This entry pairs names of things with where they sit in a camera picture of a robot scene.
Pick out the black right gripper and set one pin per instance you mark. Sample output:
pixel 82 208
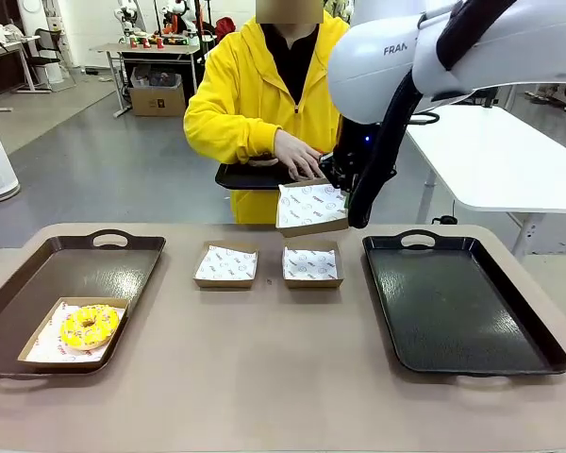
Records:
pixel 351 141

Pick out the kraft paper box with liner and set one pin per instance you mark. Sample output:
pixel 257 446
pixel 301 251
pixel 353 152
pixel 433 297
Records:
pixel 311 207
pixel 225 264
pixel 313 264
pixel 42 351

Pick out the small black handheld tray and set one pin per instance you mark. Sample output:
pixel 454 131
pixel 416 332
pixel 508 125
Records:
pixel 245 178

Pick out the yellow sprinkled donut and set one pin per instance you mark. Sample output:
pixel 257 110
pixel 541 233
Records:
pixel 89 327

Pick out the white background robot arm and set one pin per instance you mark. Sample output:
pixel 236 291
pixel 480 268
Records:
pixel 125 16

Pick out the person's right forearm yellow sleeve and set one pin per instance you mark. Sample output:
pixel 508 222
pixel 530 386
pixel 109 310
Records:
pixel 259 139

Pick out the black plastic serving tray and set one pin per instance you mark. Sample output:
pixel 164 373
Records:
pixel 453 307

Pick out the brown plastic serving tray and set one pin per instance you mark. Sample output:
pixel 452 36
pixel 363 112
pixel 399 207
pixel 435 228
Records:
pixel 75 273

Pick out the person's right hand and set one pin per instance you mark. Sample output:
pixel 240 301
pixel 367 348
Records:
pixel 297 153

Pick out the person's left hand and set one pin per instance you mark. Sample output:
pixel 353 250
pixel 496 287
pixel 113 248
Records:
pixel 263 162

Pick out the person in yellow hoodie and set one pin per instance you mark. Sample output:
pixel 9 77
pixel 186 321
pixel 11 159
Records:
pixel 245 94

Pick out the large white table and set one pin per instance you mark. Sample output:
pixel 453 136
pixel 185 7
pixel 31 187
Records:
pixel 500 156

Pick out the red bag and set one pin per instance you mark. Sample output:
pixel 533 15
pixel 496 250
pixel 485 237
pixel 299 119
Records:
pixel 226 27

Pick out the cardboard box on floor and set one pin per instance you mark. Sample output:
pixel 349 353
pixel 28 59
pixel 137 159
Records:
pixel 158 101

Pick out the grey table with toys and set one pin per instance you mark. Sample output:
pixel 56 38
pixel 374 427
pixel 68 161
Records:
pixel 146 48

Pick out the black office chair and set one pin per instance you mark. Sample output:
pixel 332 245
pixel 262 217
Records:
pixel 52 52

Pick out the white side desk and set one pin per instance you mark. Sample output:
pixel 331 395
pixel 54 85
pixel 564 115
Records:
pixel 4 47

